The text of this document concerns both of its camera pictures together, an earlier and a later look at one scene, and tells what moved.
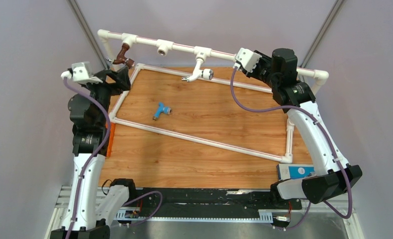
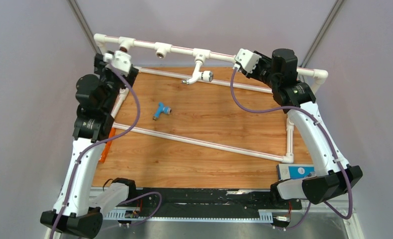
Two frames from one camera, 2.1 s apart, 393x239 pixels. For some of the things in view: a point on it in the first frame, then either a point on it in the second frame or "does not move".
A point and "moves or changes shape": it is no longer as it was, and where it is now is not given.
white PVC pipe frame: [202, 55] moves or changes shape
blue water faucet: [166, 109] does not move
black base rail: [163, 202] does not move
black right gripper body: [261, 71] does not move
